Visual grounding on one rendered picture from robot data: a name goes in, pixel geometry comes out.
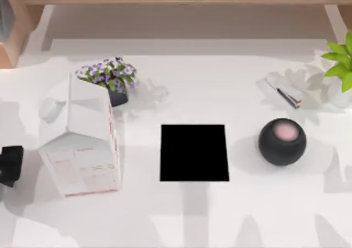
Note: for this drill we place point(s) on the white milk carton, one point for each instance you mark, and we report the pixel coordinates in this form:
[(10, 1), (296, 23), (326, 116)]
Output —
[(82, 138)]

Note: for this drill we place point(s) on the purple flower plant dark pot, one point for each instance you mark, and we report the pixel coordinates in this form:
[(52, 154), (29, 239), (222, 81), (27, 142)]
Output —
[(111, 77)]

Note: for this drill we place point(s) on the flat black square mat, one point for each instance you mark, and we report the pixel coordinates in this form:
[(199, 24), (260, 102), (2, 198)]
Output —
[(193, 153)]

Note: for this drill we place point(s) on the wooden shelf unit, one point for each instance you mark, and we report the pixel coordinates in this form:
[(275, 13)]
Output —
[(165, 8)]

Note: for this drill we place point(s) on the green plant white pot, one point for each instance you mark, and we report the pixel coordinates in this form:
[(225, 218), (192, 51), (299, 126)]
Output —
[(341, 63)]

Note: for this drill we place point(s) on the black round speaker pink top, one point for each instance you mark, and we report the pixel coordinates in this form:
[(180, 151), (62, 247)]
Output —
[(281, 142)]

